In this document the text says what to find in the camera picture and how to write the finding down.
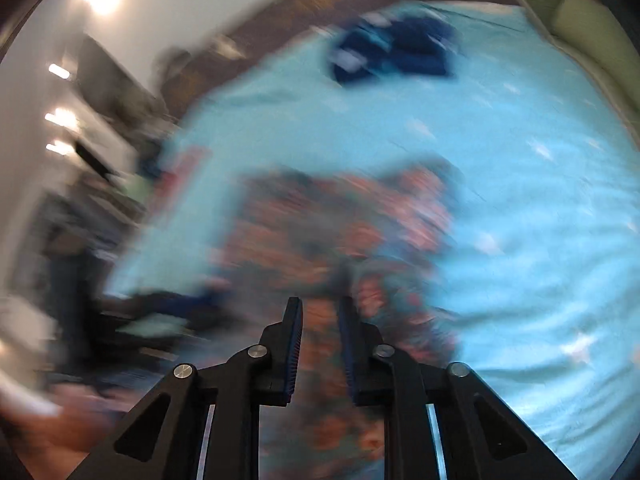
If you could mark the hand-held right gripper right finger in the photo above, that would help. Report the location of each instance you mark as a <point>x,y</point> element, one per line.
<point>347,352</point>

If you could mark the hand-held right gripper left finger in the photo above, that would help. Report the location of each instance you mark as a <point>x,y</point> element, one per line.
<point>295,347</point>

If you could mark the floral print cloth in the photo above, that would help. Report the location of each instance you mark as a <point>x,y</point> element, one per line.
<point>310,240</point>

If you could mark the light blue star blanket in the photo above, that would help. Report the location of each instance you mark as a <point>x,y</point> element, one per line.
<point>525,210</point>

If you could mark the person's left forearm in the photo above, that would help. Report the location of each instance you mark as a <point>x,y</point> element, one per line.
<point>65,420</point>

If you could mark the navy star print cloth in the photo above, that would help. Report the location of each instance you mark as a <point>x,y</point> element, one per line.
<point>400,50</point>

